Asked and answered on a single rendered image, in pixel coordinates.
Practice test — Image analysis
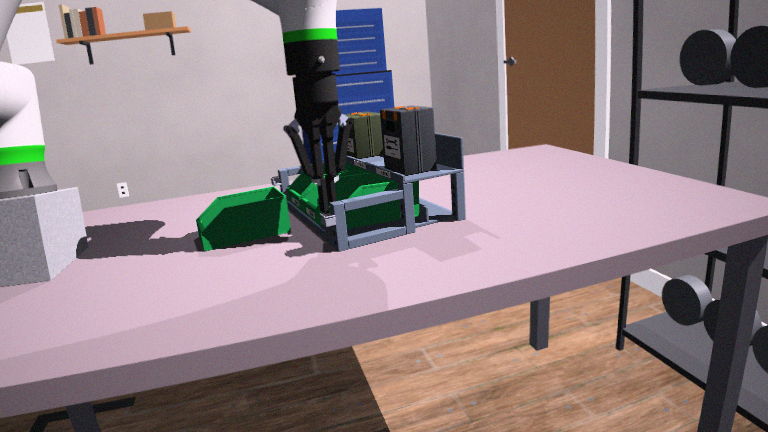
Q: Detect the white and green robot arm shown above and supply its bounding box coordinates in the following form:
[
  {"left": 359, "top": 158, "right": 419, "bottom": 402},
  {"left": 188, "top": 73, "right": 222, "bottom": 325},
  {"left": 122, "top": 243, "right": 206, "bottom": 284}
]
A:
[{"left": 0, "top": 0, "right": 340, "bottom": 199}]

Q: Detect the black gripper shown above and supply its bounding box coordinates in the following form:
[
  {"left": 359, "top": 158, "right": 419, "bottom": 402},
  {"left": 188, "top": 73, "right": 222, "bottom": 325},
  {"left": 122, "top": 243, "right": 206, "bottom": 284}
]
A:
[{"left": 283, "top": 73, "right": 354, "bottom": 214}]

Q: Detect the grey metal shelf rack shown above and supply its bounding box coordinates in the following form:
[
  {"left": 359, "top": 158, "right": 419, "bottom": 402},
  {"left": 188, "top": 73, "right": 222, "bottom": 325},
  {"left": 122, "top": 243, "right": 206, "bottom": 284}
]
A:
[{"left": 271, "top": 133, "right": 466, "bottom": 252}]

